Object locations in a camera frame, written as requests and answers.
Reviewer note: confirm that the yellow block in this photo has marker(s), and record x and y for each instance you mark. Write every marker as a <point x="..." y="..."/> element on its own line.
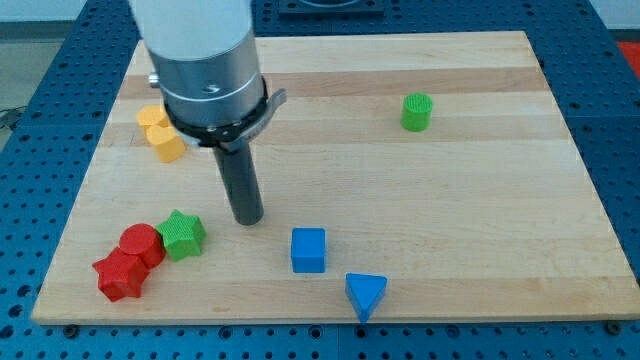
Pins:
<point x="166" y="142"/>
<point x="152" y="115"/>

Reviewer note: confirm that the yellow block rear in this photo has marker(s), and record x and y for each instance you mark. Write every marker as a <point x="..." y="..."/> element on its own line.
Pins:
<point x="152" y="115"/>

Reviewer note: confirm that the red cylinder block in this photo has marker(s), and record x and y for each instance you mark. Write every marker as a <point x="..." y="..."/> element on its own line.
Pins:
<point x="144" y="241"/>

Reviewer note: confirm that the green star block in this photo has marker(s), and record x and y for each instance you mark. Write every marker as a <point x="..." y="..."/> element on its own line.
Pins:
<point x="182" y="235"/>

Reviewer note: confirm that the red object at edge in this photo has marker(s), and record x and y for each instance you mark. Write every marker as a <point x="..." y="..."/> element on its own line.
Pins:
<point x="631" y="52"/>

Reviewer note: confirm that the blue triangle block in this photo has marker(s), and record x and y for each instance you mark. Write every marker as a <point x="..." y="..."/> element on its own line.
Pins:
<point x="365" y="292"/>

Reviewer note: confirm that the blue cube block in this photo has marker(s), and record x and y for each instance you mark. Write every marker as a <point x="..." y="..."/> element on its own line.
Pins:
<point x="308" y="250"/>

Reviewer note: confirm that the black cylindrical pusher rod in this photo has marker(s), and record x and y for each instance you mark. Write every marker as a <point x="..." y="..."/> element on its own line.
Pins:
<point x="240" y="182"/>

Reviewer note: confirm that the green cylinder block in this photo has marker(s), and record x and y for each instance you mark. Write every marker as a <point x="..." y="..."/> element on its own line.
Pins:
<point x="416" y="112"/>

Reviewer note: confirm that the red star block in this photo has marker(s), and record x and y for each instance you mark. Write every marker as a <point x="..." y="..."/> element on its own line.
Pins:
<point x="120" y="275"/>

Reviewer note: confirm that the wooden board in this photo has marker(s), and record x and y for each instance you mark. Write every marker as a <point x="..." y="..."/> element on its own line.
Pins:
<point x="488" y="215"/>

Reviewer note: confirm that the yellow block front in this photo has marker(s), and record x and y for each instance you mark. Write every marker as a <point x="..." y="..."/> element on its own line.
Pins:
<point x="166" y="142"/>

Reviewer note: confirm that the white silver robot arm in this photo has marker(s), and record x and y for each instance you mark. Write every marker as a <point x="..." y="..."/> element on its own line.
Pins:
<point x="205" y="57"/>

